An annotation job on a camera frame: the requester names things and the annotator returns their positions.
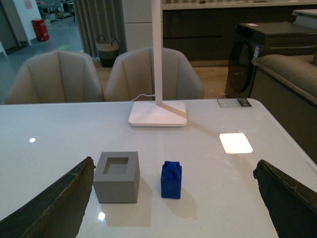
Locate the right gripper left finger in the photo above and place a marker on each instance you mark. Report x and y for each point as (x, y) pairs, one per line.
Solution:
(58, 211)

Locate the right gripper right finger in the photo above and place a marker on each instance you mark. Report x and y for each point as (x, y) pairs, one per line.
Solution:
(292, 206)

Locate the gray hollow square base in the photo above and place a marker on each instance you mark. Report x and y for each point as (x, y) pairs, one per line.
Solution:
(116, 178)

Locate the blue plastic block part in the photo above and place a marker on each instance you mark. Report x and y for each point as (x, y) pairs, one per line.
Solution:
(171, 180)

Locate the black white table label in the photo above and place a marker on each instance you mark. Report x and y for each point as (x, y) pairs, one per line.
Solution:
(234, 102)

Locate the gray sofa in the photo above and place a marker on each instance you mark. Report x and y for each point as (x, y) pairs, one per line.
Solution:
(287, 87)

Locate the beige armchair left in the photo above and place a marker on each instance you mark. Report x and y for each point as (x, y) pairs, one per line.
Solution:
(56, 77)

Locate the beige armchair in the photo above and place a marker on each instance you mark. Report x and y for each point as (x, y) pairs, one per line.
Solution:
(56, 77)
(132, 77)

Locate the white desk lamp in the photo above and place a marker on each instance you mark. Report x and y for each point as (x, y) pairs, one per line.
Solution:
(158, 113)

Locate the beige armchair right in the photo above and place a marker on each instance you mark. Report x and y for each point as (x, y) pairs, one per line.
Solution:
(132, 77)

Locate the dark washing machine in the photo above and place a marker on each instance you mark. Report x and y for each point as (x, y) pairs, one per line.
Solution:
(253, 40)

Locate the red bin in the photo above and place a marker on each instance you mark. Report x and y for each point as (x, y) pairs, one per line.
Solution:
(40, 30)

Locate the gray curtain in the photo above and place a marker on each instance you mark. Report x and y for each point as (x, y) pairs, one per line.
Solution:
(99, 17)

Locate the dark kitchen counter cabinet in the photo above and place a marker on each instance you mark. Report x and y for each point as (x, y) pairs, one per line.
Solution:
(203, 30)

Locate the white drawer cabinet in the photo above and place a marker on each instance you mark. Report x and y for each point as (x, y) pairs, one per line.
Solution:
(142, 21)

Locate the woven basket with handles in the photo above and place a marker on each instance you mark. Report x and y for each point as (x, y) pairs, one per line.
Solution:
(108, 50)

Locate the pink wall notice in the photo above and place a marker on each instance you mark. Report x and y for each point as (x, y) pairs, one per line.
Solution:
(28, 4)

